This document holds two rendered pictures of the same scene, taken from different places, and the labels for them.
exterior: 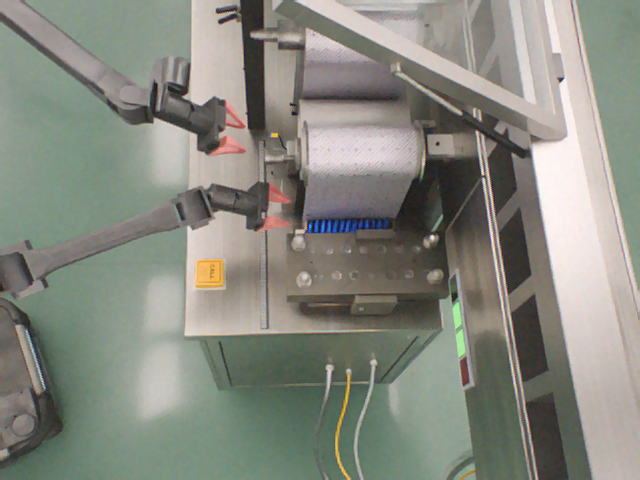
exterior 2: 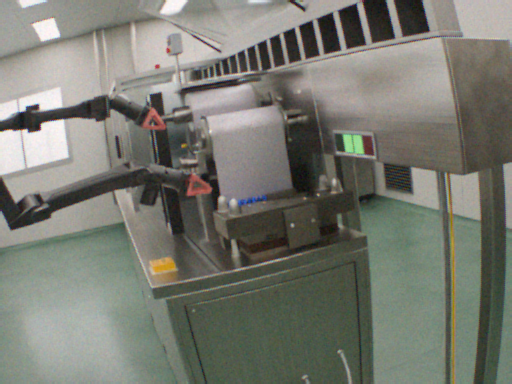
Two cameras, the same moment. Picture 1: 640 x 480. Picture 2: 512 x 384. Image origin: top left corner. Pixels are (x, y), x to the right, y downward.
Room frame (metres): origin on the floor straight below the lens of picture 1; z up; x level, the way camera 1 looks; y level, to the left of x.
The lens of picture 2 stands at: (-1.03, 0.04, 1.35)
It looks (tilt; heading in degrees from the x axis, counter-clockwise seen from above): 10 degrees down; 357
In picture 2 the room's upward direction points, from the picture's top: 9 degrees counter-clockwise
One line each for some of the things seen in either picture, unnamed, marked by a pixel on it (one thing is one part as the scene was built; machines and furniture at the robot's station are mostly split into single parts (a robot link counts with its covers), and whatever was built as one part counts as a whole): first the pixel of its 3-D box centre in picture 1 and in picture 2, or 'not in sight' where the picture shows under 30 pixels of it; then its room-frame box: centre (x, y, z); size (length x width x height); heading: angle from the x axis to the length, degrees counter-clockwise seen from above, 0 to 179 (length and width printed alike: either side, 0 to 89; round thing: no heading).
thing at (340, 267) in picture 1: (366, 266); (284, 210); (0.60, -0.13, 1.00); 0.40 x 0.16 x 0.06; 103
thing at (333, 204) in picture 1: (353, 204); (254, 173); (0.71, -0.06, 1.11); 0.23 x 0.01 x 0.18; 103
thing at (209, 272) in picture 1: (209, 273); (162, 265); (0.53, 0.26, 0.91); 0.07 x 0.07 x 0.02; 13
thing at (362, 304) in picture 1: (373, 305); (302, 226); (0.51, -0.16, 0.96); 0.10 x 0.03 x 0.11; 103
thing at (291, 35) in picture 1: (291, 35); (181, 114); (0.98, 0.15, 1.33); 0.06 x 0.06 x 0.06; 13
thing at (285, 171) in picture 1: (283, 180); (201, 198); (0.76, 0.12, 1.05); 0.06 x 0.05 x 0.31; 103
